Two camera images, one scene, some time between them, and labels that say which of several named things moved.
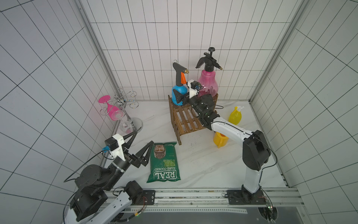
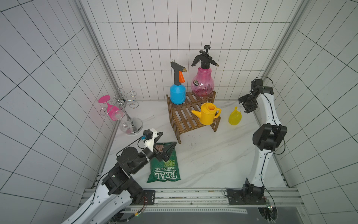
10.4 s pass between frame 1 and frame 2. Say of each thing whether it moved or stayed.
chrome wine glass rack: stayed
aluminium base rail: stayed
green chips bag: stayed
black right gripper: moved
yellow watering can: moved
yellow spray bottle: stayed
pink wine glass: stayed
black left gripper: moved
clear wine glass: stayed
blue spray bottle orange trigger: moved
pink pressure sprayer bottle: moved
